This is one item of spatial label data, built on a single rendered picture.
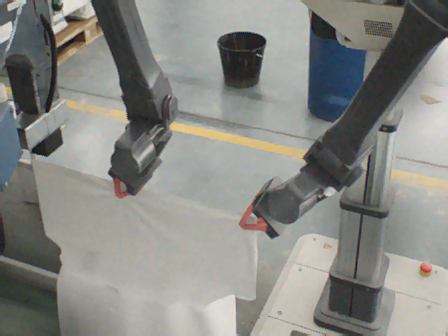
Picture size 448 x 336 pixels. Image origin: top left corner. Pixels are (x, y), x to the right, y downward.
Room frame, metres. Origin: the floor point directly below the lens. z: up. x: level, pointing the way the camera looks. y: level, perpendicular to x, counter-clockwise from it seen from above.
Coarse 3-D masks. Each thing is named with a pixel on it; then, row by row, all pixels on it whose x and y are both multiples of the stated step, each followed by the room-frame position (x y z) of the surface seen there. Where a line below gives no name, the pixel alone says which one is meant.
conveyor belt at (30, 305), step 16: (0, 288) 1.40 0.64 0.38; (16, 288) 1.40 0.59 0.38; (32, 288) 1.40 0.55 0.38; (0, 304) 1.34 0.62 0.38; (16, 304) 1.34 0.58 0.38; (32, 304) 1.34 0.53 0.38; (48, 304) 1.33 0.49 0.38; (0, 320) 1.28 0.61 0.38; (16, 320) 1.28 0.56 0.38; (32, 320) 1.28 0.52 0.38; (48, 320) 1.27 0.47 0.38
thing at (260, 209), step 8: (272, 184) 0.91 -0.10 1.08; (280, 184) 0.88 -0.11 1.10; (264, 192) 0.89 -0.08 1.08; (264, 200) 0.87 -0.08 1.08; (256, 208) 0.85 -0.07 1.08; (264, 208) 0.85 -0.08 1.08; (256, 216) 0.84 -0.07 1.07; (264, 216) 0.84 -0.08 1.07; (272, 216) 0.85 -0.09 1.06; (272, 224) 0.84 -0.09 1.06; (280, 224) 0.85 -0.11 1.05; (272, 232) 0.83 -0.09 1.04; (280, 232) 0.83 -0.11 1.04
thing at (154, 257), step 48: (48, 192) 1.10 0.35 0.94; (96, 192) 1.04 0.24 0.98; (144, 192) 0.99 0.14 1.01; (96, 240) 1.05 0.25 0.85; (144, 240) 1.00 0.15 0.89; (192, 240) 0.95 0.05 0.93; (240, 240) 0.91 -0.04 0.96; (96, 288) 0.96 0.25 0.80; (144, 288) 0.94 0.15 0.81; (192, 288) 0.94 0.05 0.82; (240, 288) 0.91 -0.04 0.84
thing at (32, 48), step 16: (0, 0) 1.17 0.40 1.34; (16, 0) 1.19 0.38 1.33; (32, 0) 1.23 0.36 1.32; (0, 16) 1.15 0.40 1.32; (32, 16) 1.23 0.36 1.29; (48, 16) 1.27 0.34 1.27; (16, 32) 1.18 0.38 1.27; (32, 32) 1.22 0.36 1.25; (0, 48) 1.13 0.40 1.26; (16, 48) 1.17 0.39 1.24; (32, 48) 1.21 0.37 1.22; (48, 48) 1.26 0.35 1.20; (16, 64) 1.22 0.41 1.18; (32, 64) 1.20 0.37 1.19; (48, 64) 1.25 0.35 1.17; (16, 80) 1.22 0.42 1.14; (32, 80) 1.21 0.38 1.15; (48, 80) 1.24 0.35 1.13; (16, 96) 1.23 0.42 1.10; (32, 96) 1.21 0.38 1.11; (32, 112) 1.21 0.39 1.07
